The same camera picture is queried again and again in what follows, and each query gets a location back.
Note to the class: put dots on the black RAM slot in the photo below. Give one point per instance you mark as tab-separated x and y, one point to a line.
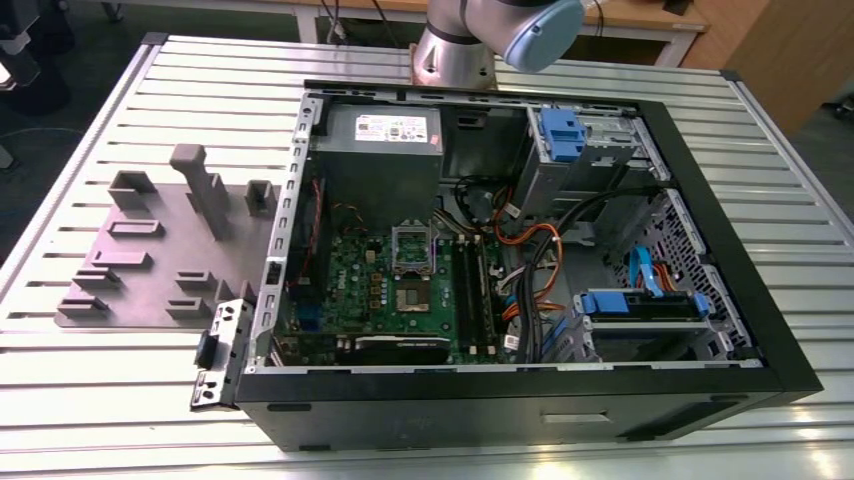
462	290
483	290

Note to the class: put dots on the blue video port connector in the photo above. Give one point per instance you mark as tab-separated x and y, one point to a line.
207	350

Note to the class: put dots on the hard disk in blue carrier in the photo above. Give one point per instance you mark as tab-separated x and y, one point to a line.
607	302

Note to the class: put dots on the grey plastic parts rack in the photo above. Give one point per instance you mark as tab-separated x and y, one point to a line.
174	260

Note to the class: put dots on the blue plastic drive latch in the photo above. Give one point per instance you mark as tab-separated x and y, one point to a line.
563	135

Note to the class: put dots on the white desk frame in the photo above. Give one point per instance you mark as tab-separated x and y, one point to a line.
306	25

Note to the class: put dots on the black graphics card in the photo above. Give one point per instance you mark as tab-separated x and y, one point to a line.
401	350

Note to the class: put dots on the grey power supply unit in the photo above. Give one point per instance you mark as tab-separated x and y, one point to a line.
374	190

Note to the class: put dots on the green motherboard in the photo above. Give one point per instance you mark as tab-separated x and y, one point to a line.
361	260

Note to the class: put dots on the black open PC case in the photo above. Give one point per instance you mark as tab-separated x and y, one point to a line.
467	415

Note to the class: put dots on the grey metal disk bay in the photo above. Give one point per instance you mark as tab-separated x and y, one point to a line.
647	327

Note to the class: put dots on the grey metal card bracket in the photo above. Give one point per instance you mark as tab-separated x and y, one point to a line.
230	312

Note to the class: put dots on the wooden cabinet panel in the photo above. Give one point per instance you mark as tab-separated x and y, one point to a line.
788	50

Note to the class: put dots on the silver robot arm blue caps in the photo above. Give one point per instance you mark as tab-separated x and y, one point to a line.
454	60

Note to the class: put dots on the wooden desk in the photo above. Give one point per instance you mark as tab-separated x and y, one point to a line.
641	20

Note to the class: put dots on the blue expansion slot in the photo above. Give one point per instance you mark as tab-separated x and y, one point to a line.
310	317

